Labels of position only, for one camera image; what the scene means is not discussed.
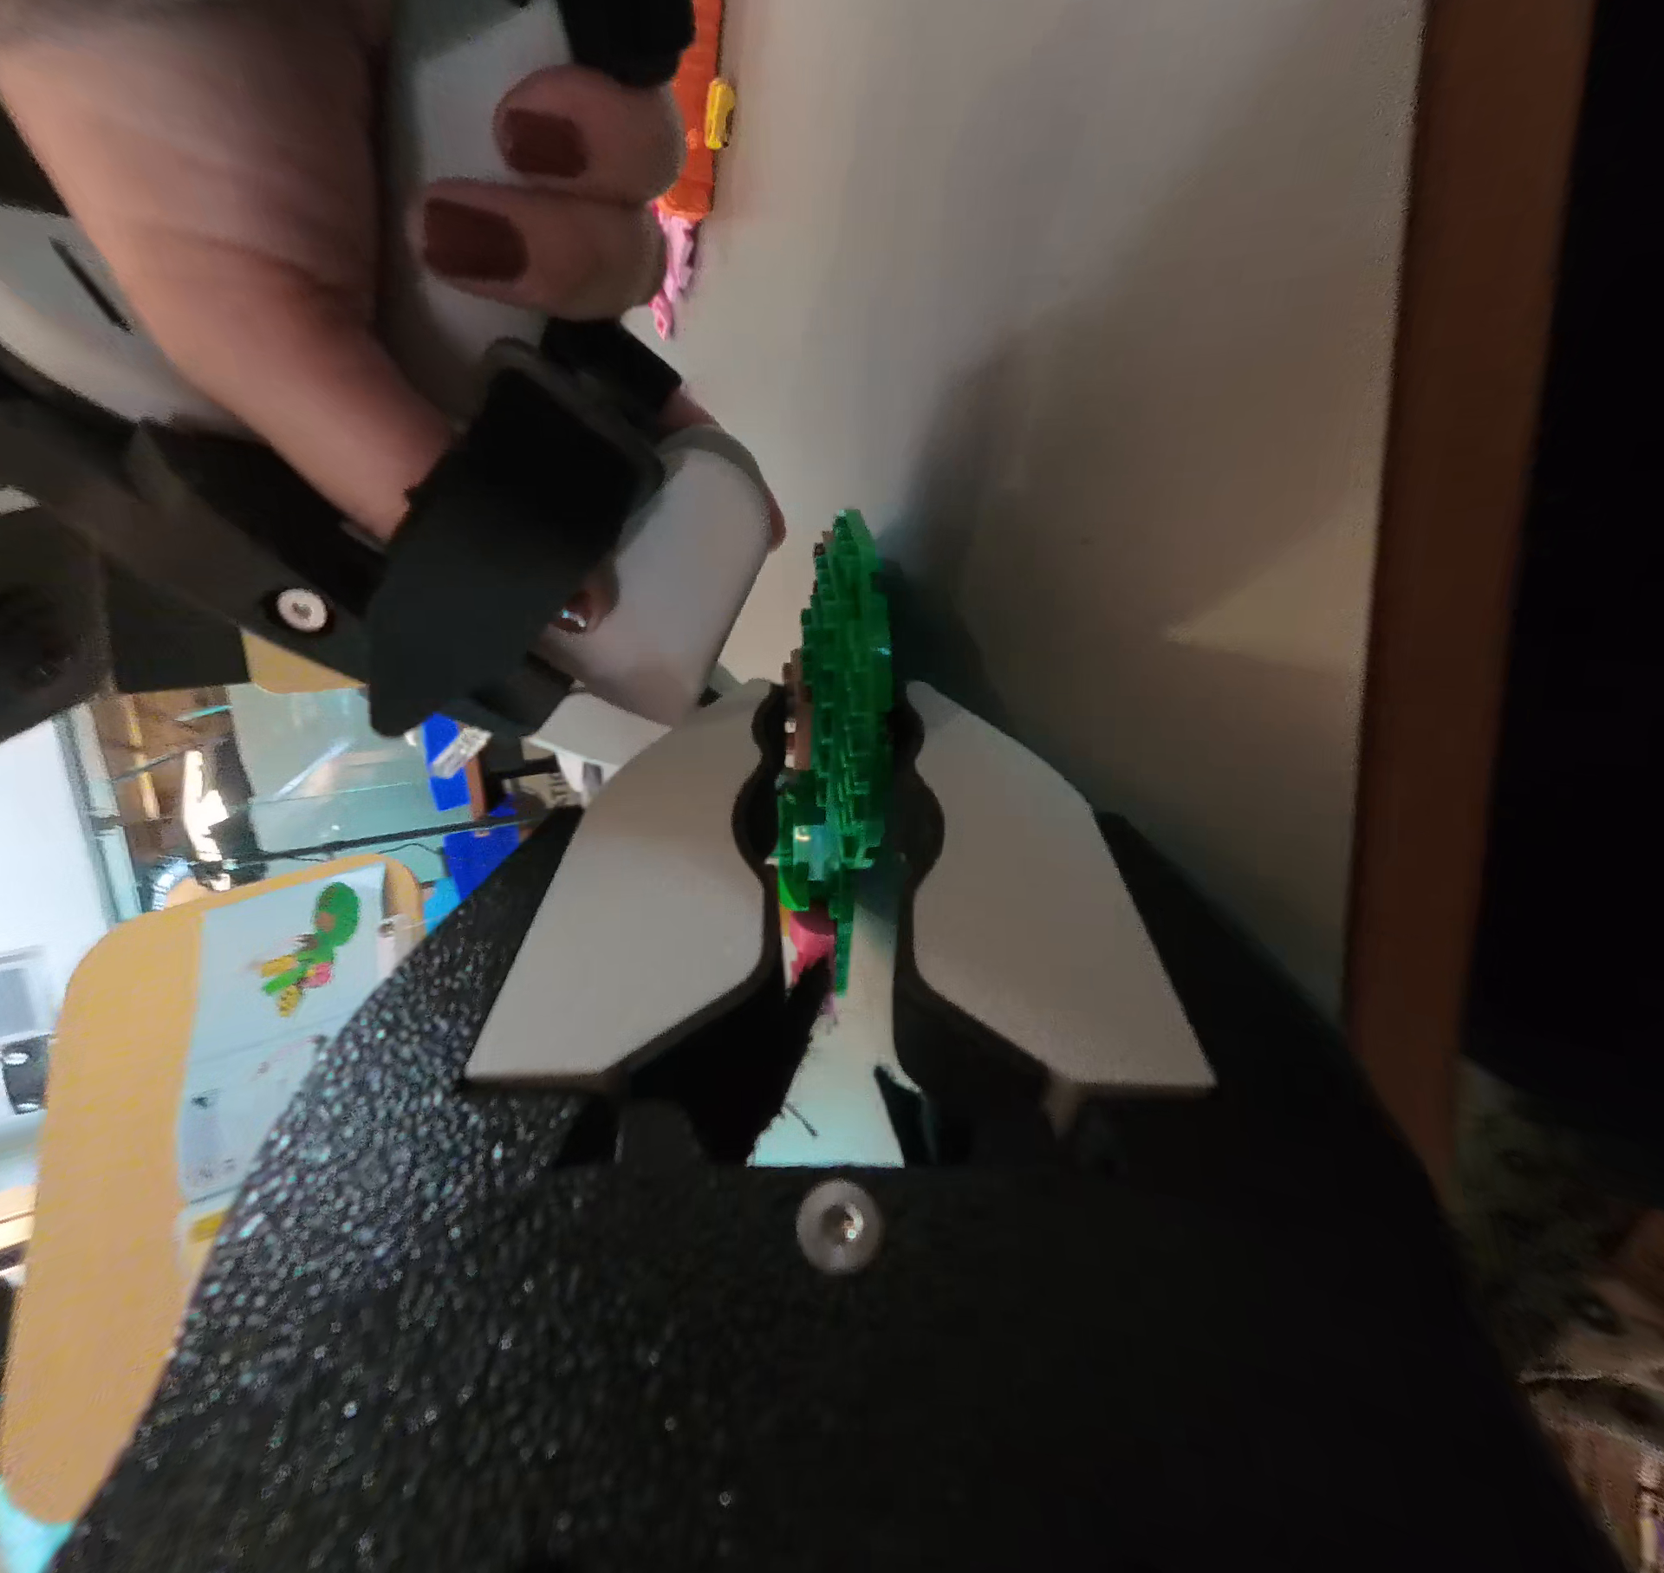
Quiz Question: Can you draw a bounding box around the open instruction booklet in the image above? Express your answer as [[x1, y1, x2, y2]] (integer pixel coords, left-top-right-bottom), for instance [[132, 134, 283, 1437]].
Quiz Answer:
[[168, 857, 391, 1209]]

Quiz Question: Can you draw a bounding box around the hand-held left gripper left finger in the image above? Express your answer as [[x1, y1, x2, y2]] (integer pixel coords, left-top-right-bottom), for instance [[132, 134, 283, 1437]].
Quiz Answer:
[[464, 681, 797, 1096]]

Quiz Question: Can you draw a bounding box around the person's right hand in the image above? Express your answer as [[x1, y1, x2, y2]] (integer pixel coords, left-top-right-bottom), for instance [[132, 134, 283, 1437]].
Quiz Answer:
[[0, 0, 788, 638]]

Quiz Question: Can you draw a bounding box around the orange brick separator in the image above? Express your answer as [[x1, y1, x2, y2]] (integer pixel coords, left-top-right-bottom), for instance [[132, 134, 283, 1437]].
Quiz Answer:
[[656, 0, 732, 219]]

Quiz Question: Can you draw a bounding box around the cluster of pink toy bricks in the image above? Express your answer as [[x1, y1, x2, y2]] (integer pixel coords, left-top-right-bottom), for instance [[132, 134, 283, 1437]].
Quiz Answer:
[[647, 205, 707, 343]]

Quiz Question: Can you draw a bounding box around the blue plastic bin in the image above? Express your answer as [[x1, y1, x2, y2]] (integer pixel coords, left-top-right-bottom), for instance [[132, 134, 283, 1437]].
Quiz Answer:
[[418, 712, 524, 899]]

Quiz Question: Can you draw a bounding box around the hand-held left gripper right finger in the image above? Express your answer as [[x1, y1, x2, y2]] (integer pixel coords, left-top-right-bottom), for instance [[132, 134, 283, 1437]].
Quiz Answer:
[[890, 680, 1216, 1133]]

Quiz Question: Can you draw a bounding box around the toy brick plant model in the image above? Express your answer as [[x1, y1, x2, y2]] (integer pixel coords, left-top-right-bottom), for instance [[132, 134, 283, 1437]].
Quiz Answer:
[[772, 507, 901, 995]]

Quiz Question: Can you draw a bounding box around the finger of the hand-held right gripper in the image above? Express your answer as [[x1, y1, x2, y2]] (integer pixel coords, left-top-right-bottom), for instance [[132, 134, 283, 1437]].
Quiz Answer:
[[525, 678, 777, 810]]

